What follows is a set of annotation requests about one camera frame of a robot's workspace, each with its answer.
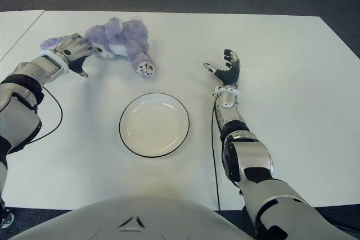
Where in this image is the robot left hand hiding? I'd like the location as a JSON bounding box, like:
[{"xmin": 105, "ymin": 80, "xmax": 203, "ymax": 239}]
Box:
[{"xmin": 55, "ymin": 33, "xmax": 94, "ymax": 78}]

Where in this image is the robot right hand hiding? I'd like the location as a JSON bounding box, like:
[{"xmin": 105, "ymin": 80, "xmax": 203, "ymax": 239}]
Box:
[{"xmin": 202, "ymin": 49, "xmax": 241, "ymax": 86}]

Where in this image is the purple plush bunny doll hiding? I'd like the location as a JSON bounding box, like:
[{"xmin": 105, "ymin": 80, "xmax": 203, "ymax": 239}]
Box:
[{"xmin": 40, "ymin": 17, "xmax": 155, "ymax": 79}]

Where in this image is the white plate black rim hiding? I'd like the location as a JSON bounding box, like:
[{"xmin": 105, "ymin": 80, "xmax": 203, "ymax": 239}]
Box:
[{"xmin": 119, "ymin": 92, "xmax": 190, "ymax": 159}]

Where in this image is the silver robot torso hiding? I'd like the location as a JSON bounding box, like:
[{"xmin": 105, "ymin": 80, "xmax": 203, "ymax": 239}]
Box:
[{"xmin": 12, "ymin": 194, "xmax": 254, "ymax": 240}]

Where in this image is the grey caster wheel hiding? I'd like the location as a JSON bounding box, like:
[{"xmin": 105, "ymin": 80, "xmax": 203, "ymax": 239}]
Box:
[{"xmin": 0, "ymin": 207, "xmax": 15, "ymax": 230}]

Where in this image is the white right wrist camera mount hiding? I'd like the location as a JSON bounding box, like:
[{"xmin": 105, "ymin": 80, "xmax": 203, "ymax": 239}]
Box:
[{"xmin": 212, "ymin": 85, "xmax": 241, "ymax": 99}]

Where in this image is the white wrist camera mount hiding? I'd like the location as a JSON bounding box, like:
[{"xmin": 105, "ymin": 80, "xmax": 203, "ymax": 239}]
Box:
[
  {"xmin": 212, "ymin": 85, "xmax": 241, "ymax": 99},
  {"xmin": 38, "ymin": 50, "xmax": 70, "ymax": 74}
]

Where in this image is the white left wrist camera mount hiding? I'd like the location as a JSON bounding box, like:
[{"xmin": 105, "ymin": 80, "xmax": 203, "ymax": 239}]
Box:
[{"xmin": 38, "ymin": 50, "xmax": 70, "ymax": 74}]

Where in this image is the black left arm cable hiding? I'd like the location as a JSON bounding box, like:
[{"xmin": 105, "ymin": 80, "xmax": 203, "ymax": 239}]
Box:
[{"xmin": 5, "ymin": 87, "xmax": 64, "ymax": 155}]

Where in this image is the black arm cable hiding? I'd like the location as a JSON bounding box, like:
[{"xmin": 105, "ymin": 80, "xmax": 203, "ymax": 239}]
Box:
[
  {"xmin": 5, "ymin": 87, "xmax": 64, "ymax": 155},
  {"xmin": 210, "ymin": 98, "xmax": 223, "ymax": 211}
]

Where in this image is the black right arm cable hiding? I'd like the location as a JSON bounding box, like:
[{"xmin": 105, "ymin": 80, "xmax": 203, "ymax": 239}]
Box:
[{"xmin": 210, "ymin": 98, "xmax": 223, "ymax": 211}]

